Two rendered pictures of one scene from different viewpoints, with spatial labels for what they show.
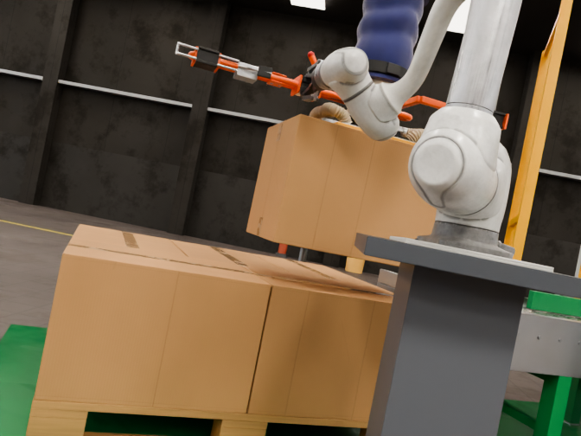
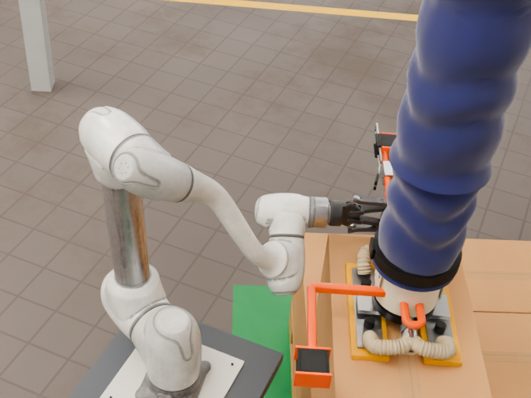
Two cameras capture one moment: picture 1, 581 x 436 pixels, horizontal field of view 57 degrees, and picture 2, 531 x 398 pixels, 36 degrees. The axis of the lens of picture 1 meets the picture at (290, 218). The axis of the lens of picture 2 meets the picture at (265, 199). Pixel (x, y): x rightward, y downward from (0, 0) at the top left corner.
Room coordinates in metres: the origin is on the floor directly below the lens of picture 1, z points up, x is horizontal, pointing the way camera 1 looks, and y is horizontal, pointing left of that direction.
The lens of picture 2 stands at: (1.94, -1.78, 2.71)
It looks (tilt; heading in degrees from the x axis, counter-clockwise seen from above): 40 degrees down; 106
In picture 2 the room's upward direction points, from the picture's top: 5 degrees clockwise
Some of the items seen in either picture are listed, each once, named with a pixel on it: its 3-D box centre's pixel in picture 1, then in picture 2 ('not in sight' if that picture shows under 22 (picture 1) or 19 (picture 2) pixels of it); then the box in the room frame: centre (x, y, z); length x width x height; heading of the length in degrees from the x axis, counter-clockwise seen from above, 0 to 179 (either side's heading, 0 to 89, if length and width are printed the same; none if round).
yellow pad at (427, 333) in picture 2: not in sight; (435, 310); (2.00, -0.18, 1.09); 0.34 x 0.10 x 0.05; 107
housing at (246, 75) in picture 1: (245, 73); (392, 174); (1.77, 0.24, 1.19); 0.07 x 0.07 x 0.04; 17
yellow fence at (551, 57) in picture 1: (519, 209); not in sight; (3.05, -1.27, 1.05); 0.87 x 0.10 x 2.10; 161
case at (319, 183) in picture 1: (349, 197); (390, 357); (1.91, -0.19, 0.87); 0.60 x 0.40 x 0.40; 107
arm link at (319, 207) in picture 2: (329, 74); (318, 212); (1.61, -0.03, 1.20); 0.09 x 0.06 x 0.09; 109
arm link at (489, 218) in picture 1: (474, 182); (171, 343); (1.32, -0.43, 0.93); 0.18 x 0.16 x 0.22; 147
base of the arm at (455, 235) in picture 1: (471, 240); (171, 381); (1.33, -0.45, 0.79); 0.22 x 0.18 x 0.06; 96
